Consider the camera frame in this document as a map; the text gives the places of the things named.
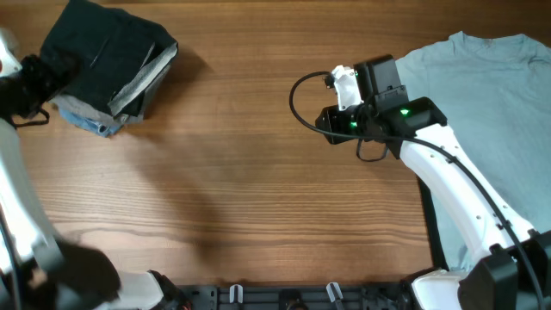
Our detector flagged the black shorts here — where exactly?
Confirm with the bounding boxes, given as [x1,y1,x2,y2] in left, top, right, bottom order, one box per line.
[40,1,177,118]

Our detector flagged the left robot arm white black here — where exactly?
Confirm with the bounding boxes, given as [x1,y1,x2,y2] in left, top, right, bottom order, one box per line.
[1,29,193,309]

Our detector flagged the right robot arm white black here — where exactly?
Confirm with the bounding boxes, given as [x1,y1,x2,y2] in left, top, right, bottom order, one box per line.
[315,55,550,309]

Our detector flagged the folded blue denim garment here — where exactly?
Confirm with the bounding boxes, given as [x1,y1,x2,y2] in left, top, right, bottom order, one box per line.
[59,109,123,138]

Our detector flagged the folded grey shirt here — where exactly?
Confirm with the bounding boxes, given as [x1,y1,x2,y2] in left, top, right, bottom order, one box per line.
[51,65,170,126]

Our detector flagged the light blue t-shirt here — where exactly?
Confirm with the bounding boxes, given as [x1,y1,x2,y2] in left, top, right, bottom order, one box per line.
[394,30,551,272]

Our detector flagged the black mounting rail base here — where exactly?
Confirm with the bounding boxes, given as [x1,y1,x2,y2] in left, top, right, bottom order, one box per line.
[180,282,415,310]

